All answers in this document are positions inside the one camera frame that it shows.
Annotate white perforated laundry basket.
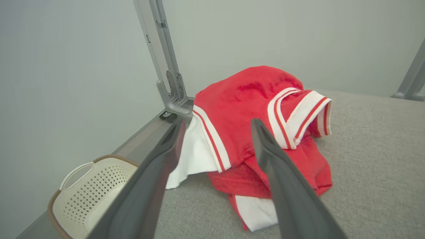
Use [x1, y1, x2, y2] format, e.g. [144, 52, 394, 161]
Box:
[47, 154, 140, 239]

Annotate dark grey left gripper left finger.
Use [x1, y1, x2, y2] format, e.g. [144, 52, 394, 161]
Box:
[87, 118, 187, 239]

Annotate red jersey shirt white sleeves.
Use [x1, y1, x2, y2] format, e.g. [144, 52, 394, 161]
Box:
[165, 65, 332, 190]

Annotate grey fabric sofa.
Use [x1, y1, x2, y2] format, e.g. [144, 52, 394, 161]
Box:
[153, 88, 425, 239]

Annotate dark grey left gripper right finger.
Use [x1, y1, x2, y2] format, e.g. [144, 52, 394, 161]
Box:
[251, 118, 348, 239]

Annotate red shorts white hem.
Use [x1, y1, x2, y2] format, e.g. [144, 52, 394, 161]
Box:
[207, 134, 333, 232]

